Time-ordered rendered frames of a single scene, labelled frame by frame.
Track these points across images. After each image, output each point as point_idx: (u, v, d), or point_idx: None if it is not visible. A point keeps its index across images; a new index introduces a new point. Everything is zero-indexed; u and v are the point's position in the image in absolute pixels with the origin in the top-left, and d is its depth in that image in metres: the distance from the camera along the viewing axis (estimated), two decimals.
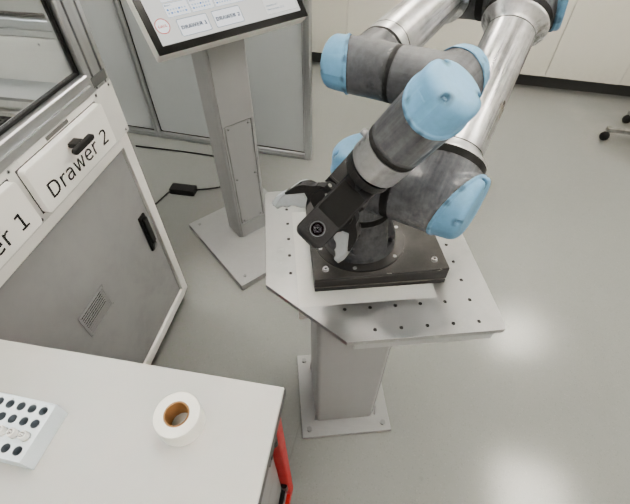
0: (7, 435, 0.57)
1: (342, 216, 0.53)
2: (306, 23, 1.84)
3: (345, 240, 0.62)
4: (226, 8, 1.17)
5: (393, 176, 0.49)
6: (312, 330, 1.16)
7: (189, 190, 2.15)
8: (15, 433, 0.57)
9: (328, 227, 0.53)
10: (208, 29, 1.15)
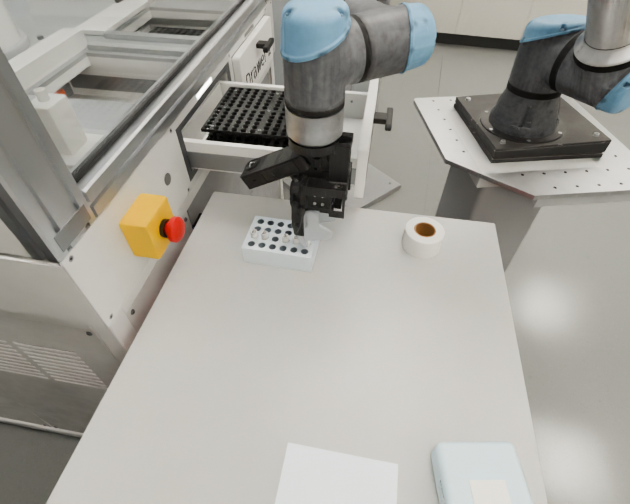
0: (295, 239, 0.68)
1: (269, 163, 0.56)
2: None
3: None
4: None
5: (287, 117, 0.49)
6: None
7: None
8: (299, 239, 0.69)
9: (256, 166, 0.58)
10: None
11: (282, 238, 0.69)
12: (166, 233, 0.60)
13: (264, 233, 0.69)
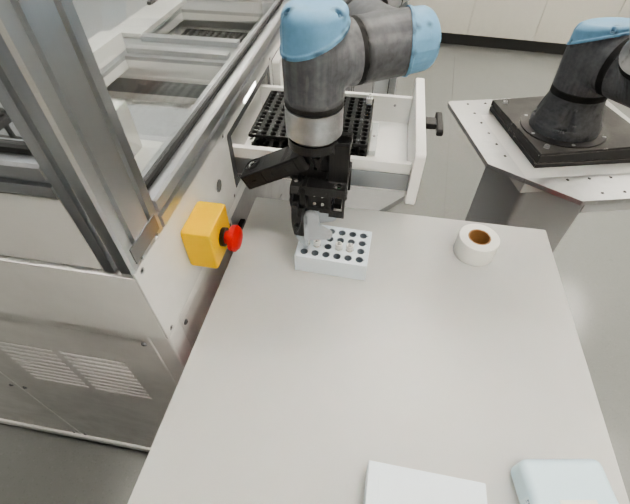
0: (349, 247, 0.67)
1: (269, 163, 0.56)
2: None
3: None
4: None
5: (287, 117, 0.49)
6: None
7: None
8: (353, 247, 0.67)
9: (256, 166, 0.58)
10: None
11: (336, 246, 0.67)
12: (225, 242, 0.59)
13: (317, 241, 0.68)
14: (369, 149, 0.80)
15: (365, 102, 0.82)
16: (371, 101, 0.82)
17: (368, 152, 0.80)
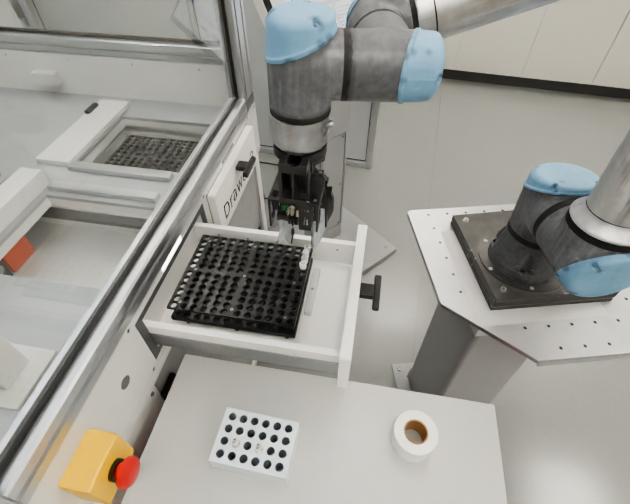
0: (299, 263, 0.72)
1: None
2: None
3: None
4: None
5: None
6: (435, 342, 1.20)
7: None
8: (302, 267, 0.72)
9: None
10: None
11: (255, 449, 0.61)
12: (117, 479, 0.52)
13: (234, 442, 0.61)
14: (305, 310, 0.73)
15: (302, 254, 0.75)
16: (309, 252, 0.76)
17: (304, 313, 0.73)
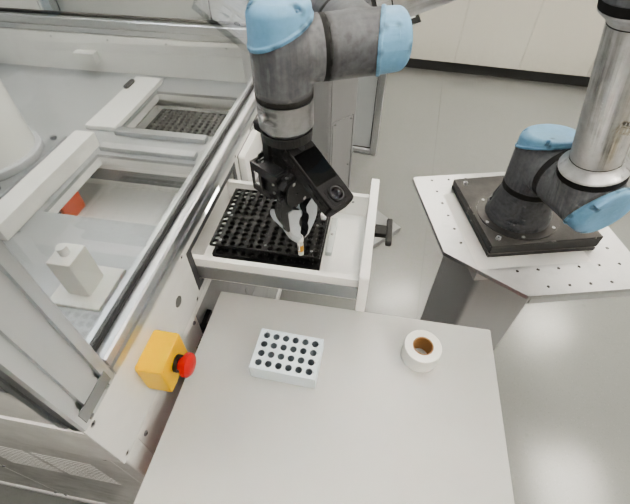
0: None
1: (327, 168, 0.55)
2: None
3: (315, 202, 0.65)
4: None
5: (313, 104, 0.52)
6: (437, 301, 1.31)
7: None
8: None
9: (336, 183, 0.55)
10: None
11: (321, 213, 0.83)
12: (178, 369, 0.64)
13: (300, 235, 0.69)
14: (326, 250, 0.84)
15: None
16: None
17: (325, 253, 0.85)
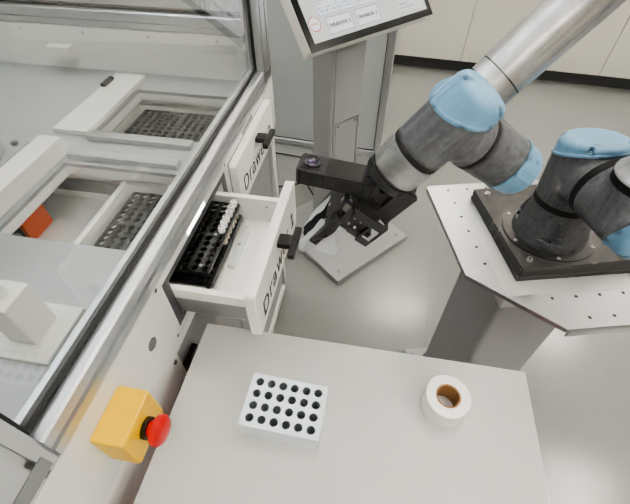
0: (222, 216, 0.73)
1: (335, 173, 0.55)
2: None
3: (317, 228, 0.62)
4: (366, 6, 1.19)
5: (393, 154, 0.51)
6: (452, 322, 1.18)
7: None
8: (225, 220, 0.73)
9: (319, 168, 0.56)
10: (351, 27, 1.17)
11: (221, 220, 0.73)
12: (148, 436, 0.51)
13: (219, 226, 0.71)
14: (228, 263, 0.74)
15: None
16: (235, 207, 0.77)
17: (227, 266, 0.74)
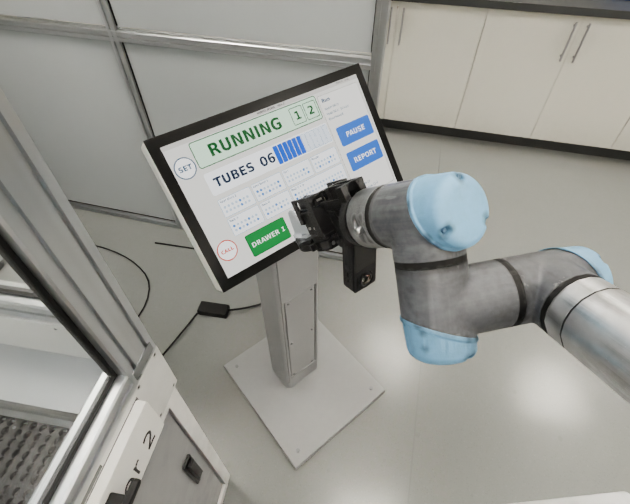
0: None
1: (372, 256, 0.56)
2: None
3: None
4: None
5: None
6: None
7: (221, 312, 1.83)
8: None
9: (370, 270, 0.58)
10: (286, 238, 0.83)
11: None
12: None
13: None
14: None
15: None
16: None
17: None
